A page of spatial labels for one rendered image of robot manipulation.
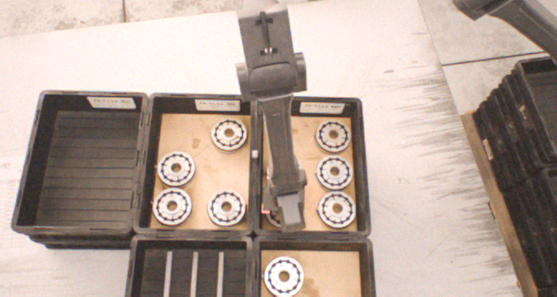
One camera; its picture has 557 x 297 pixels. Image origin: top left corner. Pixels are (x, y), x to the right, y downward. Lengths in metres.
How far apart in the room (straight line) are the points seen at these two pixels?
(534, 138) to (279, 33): 1.50
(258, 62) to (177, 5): 2.06
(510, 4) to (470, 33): 2.02
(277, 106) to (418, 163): 0.90
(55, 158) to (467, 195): 1.23
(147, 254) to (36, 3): 1.90
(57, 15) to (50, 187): 1.54
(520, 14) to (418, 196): 0.83
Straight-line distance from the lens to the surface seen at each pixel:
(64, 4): 2.95
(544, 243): 2.20
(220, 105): 1.45
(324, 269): 1.37
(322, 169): 1.42
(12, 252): 1.65
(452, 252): 1.61
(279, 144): 0.93
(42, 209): 1.51
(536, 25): 0.98
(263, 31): 0.76
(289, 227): 1.14
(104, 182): 1.48
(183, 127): 1.50
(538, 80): 2.27
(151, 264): 1.39
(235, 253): 1.37
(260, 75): 0.77
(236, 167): 1.44
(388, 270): 1.54
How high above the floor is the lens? 2.17
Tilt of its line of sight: 66 degrees down
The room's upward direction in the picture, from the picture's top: 7 degrees clockwise
